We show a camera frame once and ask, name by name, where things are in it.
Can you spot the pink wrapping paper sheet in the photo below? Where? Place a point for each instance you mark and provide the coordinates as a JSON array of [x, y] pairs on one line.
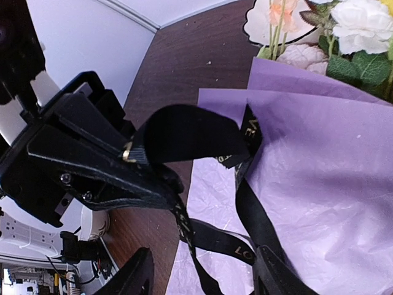
[[323, 174]]

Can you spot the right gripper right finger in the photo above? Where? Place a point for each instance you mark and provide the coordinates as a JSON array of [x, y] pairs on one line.
[[272, 276]]

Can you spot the left aluminium frame post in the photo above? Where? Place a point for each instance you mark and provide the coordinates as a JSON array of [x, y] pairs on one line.
[[130, 14]]

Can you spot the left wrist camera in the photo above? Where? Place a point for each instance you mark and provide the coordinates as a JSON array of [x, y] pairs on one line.
[[26, 86]]

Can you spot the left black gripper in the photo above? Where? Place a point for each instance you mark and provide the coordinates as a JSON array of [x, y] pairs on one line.
[[74, 148]]

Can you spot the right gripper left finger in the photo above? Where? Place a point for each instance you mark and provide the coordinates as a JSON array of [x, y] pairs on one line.
[[135, 277]]

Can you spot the pink rose stem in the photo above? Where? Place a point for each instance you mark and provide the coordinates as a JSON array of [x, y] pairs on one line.
[[304, 56]]

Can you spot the peach flower stem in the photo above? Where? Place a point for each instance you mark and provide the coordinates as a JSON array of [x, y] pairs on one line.
[[281, 22]]

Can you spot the black printed ribbon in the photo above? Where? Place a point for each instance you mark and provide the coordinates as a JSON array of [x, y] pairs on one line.
[[220, 219]]

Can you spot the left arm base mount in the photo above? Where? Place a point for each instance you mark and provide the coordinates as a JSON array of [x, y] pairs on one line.
[[75, 251]]

